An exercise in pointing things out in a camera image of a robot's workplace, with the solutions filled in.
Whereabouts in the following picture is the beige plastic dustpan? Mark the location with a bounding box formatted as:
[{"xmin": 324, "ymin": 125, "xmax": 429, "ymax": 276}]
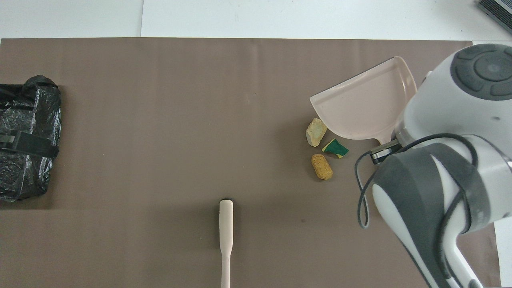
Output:
[{"xmin": 310, "ymin": 56, "xmax": 418, "ymax": 145}]

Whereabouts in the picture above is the green and yellow sponge piece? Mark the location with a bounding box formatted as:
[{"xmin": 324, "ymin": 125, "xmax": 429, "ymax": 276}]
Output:
[{"xmin": 322, "ymin": 138, "xmax": 349, "ymax": 159}]

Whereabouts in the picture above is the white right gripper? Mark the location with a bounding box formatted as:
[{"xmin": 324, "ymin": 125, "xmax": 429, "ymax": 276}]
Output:
[{"xmin": 369, "ymin": 108, "xmax": 417, "ymax": 165}]

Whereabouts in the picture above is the pale yellow sponge chunk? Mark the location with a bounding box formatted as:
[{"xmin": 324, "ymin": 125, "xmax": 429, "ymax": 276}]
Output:
[{"xmin": 306, "ymin": 118, "xmax": 330, "ymax": 148}]

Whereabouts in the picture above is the brown oval sponge piece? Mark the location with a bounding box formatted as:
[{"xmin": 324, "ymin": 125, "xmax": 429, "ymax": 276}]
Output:
[{"xmin": 311, "ymin": 154, "xmax": 334, "ymax": 180}]

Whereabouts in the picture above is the black bag lined bin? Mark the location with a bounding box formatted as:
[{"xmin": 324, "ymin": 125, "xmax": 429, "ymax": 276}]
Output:
[{"xmin": 0, "ymin": 75, "xmax": 62, "ymax": 202}]

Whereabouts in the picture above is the grey ribbed device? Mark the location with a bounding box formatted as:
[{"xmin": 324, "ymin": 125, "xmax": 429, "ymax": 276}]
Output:
[{"xmin": 477, "ymin": 0, "xmax": 512, "ymax": 34}]

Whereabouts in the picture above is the brown paper table mat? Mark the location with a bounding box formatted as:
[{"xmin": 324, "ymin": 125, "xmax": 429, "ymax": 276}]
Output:
[{"xmin": 0, "ymin": 38, "xmax": 502, "ymax": 288}]

